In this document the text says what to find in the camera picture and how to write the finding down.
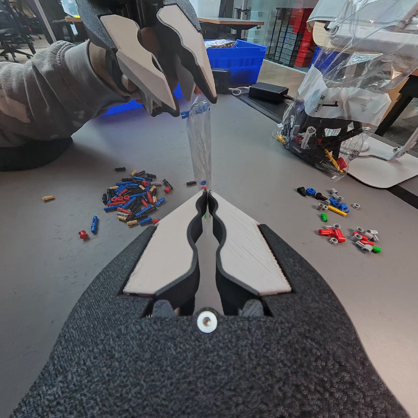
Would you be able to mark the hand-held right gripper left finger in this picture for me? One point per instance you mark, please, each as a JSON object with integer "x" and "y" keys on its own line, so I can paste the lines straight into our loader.
{"x": 163, "y": 254}

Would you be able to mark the wooden table with black legs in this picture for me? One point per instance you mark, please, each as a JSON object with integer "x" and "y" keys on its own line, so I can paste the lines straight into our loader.
{"x": 401, "y": 94}

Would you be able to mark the black office chair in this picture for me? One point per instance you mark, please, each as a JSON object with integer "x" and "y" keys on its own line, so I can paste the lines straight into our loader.
{"x": 14, "y": 36}

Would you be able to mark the small clear plastic bag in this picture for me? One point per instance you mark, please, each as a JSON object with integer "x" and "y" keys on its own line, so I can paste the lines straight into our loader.
{"x": 200, "y": 143}

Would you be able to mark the small parts drawer cabinets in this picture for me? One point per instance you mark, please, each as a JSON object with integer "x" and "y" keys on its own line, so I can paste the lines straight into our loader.
{"x": 292, "y": 36}

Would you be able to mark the scatter of mixed toy connectors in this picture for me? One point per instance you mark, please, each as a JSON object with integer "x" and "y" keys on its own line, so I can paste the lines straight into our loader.
{"x": 339, "y": 218}

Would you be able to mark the white book stand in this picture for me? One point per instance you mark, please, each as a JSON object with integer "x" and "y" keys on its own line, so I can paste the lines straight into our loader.
{"x": 378, "y": 163}

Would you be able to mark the black power adapter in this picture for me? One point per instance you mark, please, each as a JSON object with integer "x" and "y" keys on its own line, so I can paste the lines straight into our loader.
{"x": 269, "y": 92}

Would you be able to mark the open instruction booklet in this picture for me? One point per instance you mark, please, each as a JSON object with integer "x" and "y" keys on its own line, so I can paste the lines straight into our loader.
{"x": 365, "y": 16}

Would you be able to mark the black box device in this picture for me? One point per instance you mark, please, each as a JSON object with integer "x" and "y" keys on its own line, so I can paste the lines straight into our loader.
{"x": 221, "y": 81}

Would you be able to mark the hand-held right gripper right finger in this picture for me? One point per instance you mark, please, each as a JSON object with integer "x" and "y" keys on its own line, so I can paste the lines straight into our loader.
{"x": 248, "y": 254}

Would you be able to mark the pile of small toy pins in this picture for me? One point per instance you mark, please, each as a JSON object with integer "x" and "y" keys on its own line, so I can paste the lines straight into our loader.
{"x": 137, "y": 202}

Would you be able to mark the blue plastic bin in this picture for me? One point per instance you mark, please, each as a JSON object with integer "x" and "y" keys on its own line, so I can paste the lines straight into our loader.
{"x": 143, "y": 104}

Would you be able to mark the grey desk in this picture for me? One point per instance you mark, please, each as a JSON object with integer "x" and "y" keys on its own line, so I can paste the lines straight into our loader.
{"x": 49, "y": 294}

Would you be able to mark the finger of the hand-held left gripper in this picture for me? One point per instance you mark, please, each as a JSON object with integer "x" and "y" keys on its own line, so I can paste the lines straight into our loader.
{"x": 137, "y": 62}
{"x": 196, "y": 55}

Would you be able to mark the person's left forearm grey sleeve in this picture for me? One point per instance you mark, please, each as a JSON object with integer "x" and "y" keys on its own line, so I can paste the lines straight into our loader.
{"x": 45, "y": 88}

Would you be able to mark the wooden background table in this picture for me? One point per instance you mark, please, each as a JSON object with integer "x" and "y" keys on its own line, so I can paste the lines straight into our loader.
{"x": 228, "y": 23}

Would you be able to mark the large clear bag of parts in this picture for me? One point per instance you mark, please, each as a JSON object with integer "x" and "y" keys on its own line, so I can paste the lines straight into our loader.
{"x": 326, "y": 130}

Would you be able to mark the red loose pin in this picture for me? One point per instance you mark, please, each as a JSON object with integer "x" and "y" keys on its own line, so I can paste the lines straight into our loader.
{"x": 83, "y": 234}

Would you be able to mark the blue toy pin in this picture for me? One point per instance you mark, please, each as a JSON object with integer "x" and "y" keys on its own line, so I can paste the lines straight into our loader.
{"x": 94, "y": 224}

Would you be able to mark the person's left hand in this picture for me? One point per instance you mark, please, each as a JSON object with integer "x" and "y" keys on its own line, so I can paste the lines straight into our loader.
{"x": 99, "y": 62}

